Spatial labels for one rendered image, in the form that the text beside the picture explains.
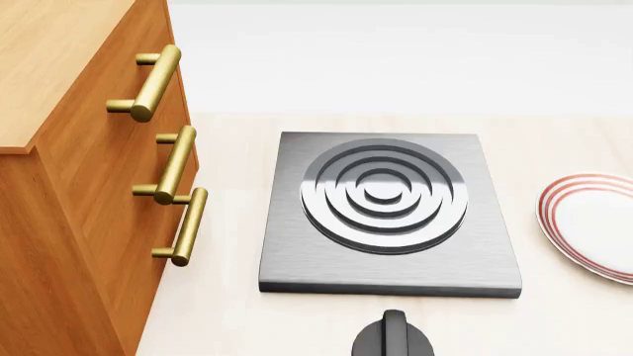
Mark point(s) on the grey metal stove plate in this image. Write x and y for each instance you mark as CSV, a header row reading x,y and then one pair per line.
x,y
386,207

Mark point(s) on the black stove knob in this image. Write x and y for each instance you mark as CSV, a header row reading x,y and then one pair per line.
x,y
393,335

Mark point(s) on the wooden drawer cabinet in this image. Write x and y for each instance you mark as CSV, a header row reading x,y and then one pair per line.
x,y
74,185

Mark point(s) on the white plate with red rings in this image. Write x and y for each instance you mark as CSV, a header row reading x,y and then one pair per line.
x,y
593,226

